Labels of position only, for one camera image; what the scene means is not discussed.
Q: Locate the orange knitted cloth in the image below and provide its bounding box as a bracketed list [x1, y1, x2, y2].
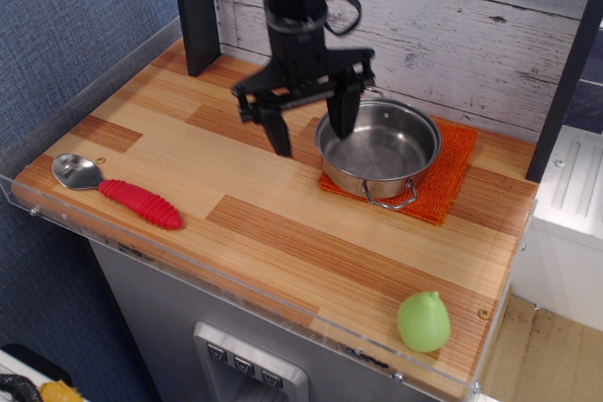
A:
[317, 120, 478, 227]

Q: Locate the red handled metal spoon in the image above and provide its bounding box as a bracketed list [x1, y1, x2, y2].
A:
[52, 153, 184, 230]

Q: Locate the yellow object at corner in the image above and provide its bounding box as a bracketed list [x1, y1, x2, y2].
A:
[40, 380, 85, 402]

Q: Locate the silver dispenser button panel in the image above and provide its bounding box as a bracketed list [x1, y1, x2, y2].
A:
[193, 321, 310, 401]

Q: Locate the white ribbed side counter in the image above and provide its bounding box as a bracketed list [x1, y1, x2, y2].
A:
[511, 126, 602, 330]

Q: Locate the grey toy fridge cabinet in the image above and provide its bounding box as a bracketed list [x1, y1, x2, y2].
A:
[87, 237, 444, 402]

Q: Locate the silver metal pot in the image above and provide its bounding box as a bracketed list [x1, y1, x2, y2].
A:
[315, 95, 443, 211]

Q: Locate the dark grey right post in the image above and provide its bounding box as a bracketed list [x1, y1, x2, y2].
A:
[525, 0, 602, 183]

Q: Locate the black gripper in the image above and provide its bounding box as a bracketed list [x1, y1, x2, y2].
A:
[233, 25, 374, 157]

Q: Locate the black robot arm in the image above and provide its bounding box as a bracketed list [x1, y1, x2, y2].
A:
[233, 0, 374, 157]

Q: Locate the green plastic pear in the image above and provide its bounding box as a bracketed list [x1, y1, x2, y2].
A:
[397, 291, 451, 353]

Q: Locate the dark grey post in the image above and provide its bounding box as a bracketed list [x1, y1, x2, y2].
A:
[177, 0, 221, 76]
[525, 0, 602, 183]

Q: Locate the dark grey left post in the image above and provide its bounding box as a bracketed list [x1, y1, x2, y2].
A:
[177, 0, 221, 76]

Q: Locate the clear acrylic table guard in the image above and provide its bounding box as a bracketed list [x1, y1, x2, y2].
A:
[14, 6, 535, 400]

